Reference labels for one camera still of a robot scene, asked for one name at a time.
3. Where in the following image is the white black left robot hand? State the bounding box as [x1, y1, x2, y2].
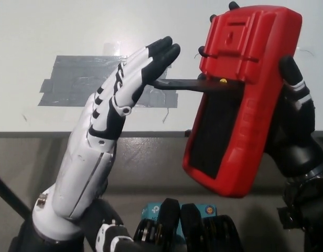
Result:
[32, 36, 181, 252]

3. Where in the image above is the red digital multimeter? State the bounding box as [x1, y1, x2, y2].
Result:
[152, 6, 303, 199]

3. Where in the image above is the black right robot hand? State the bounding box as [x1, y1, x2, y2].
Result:
[197, 1, 323, 182]

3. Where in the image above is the grey duct tape patch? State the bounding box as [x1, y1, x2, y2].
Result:
[37, 54, 179, 108]

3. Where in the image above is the black floor tape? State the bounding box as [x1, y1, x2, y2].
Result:
[276, 206, 292, 229]

